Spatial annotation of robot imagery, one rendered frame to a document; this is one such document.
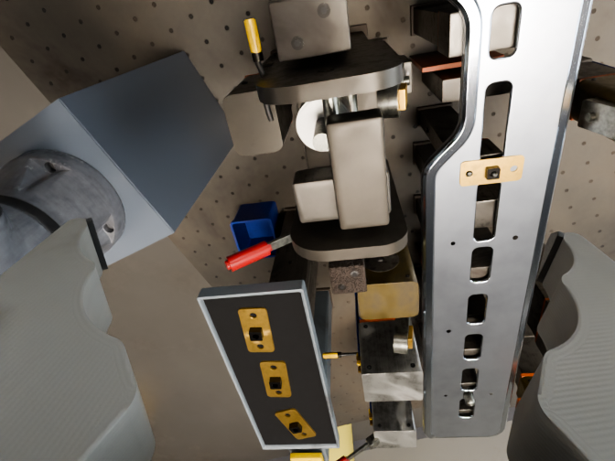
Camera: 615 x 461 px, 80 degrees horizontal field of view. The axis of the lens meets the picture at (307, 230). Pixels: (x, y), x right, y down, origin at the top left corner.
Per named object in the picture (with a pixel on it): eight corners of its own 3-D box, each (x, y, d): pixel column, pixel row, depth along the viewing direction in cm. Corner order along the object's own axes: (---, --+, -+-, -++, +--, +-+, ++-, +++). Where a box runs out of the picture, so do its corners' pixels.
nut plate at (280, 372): (291, 395, 58) (291, 402, 57) (267, 395, 58) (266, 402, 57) (285, 360, 53) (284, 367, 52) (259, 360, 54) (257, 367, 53)
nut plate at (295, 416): (317, 434, 63) (317, 441, 62) (297, 438, 64) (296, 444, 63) (294, 407, 59) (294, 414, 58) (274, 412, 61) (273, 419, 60)
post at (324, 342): (333, 305, 110) (330, 465, 73) (307, 307, 111) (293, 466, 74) (329, 286, 106) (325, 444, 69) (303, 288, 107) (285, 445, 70)
